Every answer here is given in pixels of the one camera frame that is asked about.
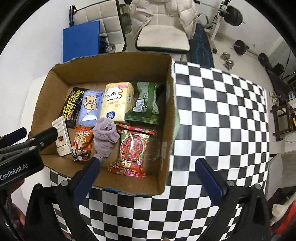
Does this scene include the black exercise machine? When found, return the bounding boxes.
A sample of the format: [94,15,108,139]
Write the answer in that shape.
[266,62,294,102]

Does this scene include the dark wooden stool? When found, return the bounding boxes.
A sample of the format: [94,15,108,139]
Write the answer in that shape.
[269,103,294,142]

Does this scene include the large clear water bottle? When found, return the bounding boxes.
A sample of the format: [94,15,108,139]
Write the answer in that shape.
[122,10,133,34]

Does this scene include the pair of white shoes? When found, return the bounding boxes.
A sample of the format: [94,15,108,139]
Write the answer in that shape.
[269,91,280,105]

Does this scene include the black exercise handle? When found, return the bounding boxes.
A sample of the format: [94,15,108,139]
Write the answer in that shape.
[69,5,77,26]

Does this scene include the red plastic bag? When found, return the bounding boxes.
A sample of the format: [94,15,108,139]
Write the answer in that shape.
[275,204,296,235]

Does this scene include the white puffer jacket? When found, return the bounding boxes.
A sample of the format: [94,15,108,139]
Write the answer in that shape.
[128,0,199,40]

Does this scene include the white padded chair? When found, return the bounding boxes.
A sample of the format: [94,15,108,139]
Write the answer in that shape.
[69,0,127,52]

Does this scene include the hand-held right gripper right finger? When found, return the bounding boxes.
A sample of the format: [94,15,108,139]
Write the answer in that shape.
[195,158,271,241]

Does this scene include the yellow tissue pack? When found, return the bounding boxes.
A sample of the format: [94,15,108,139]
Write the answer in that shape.
[100,81,135,122]

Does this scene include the black-white checkered tablecloth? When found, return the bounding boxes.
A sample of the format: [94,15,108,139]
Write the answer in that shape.
[50,61,271,241]

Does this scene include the grey-purple sock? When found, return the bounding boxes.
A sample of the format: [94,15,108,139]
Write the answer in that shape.
[92,117,121,160]

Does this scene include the grey curved handle bar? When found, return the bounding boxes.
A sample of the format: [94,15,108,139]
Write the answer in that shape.
[198,13,210,27]

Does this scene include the black and yellow packet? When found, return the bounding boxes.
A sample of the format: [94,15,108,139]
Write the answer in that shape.
[59,87,87,128]

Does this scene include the grey folding chair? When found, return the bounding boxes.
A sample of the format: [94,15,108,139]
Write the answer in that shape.
[265,149,296,202]

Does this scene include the small white carton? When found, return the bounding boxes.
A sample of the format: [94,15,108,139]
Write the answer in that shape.
[52,116,73,157]

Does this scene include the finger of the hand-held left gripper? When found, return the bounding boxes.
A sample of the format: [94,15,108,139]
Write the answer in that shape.
[0,127,58,161]
[0,127,27,146]

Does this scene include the white bench press rack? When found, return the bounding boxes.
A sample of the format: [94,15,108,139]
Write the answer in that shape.
[203,0,229,52]

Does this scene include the blue tissue pack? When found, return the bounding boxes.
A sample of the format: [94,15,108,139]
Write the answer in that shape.
[76,89,104,127]

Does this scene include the white office chair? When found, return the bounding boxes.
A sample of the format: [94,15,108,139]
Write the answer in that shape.
[135,23,190,55]

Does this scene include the orange-brown snack packet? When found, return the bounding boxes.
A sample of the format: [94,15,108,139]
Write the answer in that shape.
[72,126,94,161]

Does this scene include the red snack packet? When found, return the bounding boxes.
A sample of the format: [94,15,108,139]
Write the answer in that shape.
[107,123,156,178]

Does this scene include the black bench pad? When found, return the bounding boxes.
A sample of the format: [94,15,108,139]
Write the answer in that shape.
[188,23,214,67]

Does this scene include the cardboard box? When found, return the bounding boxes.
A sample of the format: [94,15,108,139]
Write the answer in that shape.
[30,51,179,197]

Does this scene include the blue board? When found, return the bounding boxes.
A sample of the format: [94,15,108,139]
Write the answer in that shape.
[62,20,101,63]

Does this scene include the barbell with black plates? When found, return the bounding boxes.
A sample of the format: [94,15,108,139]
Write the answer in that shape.
[196,0,246,26]

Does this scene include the green snack packet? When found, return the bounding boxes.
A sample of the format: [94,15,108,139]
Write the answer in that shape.
[124,81,163,126]

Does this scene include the small black barbell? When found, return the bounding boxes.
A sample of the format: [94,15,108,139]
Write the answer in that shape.
[232,39,270,66]

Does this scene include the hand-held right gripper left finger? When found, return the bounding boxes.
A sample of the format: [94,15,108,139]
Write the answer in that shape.
[23,158,101,241]

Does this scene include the white plush goose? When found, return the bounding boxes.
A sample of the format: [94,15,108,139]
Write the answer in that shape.
[269,199,292,224]

